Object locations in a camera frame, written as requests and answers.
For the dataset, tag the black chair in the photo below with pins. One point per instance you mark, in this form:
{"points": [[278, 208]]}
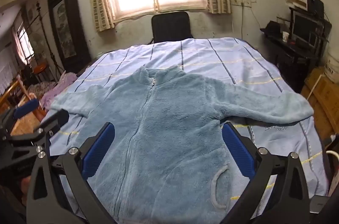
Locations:
{"points": [[170, 26]]}

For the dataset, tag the black computer monitor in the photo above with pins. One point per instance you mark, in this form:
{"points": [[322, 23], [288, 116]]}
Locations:
{"points": [[304, 27]]}

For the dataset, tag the orange round stool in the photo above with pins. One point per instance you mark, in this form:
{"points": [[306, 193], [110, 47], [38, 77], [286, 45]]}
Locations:
{"points": [[39, 69]]}

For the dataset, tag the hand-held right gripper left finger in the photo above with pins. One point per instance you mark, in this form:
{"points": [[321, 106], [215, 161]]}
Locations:
{"points": [[98, 149]]}

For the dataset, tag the striped light blue bedsheet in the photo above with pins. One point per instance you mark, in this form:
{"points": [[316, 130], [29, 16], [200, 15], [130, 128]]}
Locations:
{"points": [[198, 59]]}

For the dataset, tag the purple cloth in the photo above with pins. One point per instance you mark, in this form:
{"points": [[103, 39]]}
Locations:
{"points": [[57, 88]]}

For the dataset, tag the black desk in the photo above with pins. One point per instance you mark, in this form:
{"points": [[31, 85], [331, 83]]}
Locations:
{"points": [[288, 53]]}

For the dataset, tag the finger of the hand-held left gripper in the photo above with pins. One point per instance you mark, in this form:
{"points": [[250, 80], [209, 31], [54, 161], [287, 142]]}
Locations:
{"points": [[57, 119], [25, 108]]}

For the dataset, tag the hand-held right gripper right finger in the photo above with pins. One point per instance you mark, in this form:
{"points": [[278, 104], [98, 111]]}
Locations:
{"points": [[237, 149]]}

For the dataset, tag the light blue fleece jacket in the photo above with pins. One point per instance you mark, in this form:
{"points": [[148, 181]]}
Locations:
{"points": [[164, 120]]}

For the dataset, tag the black speaker box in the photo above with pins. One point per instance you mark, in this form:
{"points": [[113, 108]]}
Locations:
{"points": [[315, 4]]}

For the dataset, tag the black framed painting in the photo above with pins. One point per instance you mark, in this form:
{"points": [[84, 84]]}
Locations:
{"points": [[66, 25]]}

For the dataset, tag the white paper cup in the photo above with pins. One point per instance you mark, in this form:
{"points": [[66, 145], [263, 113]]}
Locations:
{"points": [[285, 36]]}

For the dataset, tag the wooden bed frame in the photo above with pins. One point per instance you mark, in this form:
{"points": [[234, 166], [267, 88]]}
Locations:
{"points": [[13, 92]]}

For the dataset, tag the white plastic bucket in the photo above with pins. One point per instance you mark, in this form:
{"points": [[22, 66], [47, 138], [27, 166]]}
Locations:
{"points": [[333, 62]]}

